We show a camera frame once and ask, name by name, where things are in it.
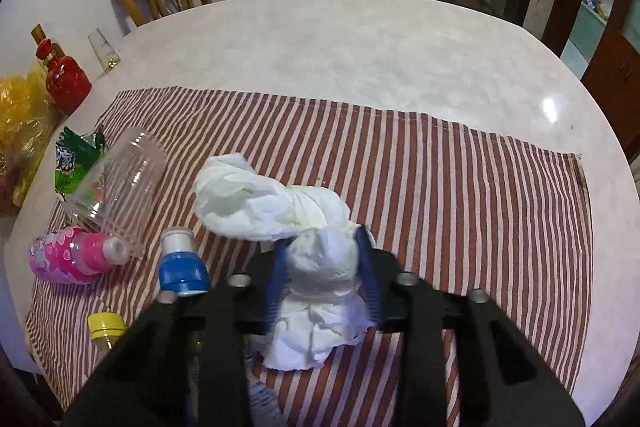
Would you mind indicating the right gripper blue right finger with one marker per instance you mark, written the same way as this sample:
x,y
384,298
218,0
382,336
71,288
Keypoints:
x,y
368,277

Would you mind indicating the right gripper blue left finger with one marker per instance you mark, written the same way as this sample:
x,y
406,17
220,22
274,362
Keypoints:
x,y
277,280

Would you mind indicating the large white tissue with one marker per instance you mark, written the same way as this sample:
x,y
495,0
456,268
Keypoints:
x,y
320,308

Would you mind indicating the blue label plastic bottle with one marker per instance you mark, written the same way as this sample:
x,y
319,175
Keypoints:
x,y
181,269

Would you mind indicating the red striped table cloth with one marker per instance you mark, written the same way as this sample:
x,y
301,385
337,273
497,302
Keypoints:
x,y
462,207

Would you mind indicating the yellow label plastic bottle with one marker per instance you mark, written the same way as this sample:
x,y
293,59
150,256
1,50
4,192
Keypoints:
x,y
105,328

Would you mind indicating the clear plastic cup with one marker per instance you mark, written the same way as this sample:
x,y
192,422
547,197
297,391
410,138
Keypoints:
x,y
116,195

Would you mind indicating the pink small bottle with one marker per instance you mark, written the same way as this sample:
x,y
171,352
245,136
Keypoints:
x,y
75,256

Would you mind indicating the green snack wrapper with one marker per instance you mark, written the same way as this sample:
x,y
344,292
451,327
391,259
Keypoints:
x,y
75,154

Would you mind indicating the drinking glass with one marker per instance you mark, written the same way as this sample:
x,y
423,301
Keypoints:
x,y
105,53

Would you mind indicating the dark red wooden door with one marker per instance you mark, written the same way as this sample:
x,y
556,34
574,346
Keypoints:
x,y
612,74

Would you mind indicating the red liquor bottle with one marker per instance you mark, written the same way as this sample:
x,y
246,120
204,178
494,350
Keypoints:
x,y
66,81

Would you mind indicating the yellow plastic bag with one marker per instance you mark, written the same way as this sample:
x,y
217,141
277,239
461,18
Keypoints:
x,y
28,117

